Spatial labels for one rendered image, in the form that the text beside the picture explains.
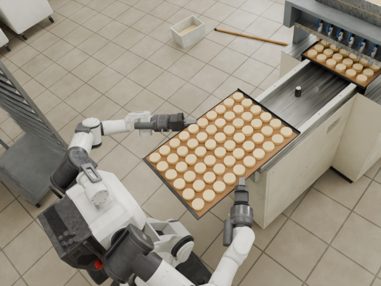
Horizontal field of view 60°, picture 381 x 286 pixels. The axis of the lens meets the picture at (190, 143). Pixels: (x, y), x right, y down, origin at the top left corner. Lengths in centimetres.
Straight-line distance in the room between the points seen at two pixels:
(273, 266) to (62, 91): 263
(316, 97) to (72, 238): 139
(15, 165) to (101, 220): 200
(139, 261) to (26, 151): 220
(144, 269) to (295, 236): 147
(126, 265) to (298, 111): 119
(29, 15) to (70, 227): 365
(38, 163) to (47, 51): 174
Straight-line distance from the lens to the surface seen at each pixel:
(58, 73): 395
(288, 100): 189
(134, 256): 110
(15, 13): 454
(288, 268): 233
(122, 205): 117
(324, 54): 207
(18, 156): 315
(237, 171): 140
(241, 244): 123
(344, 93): 189
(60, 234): 122
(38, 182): 289
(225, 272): 121
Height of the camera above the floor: 224
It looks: 53 degrees down
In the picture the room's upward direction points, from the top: 15 degrees counter-clockwise
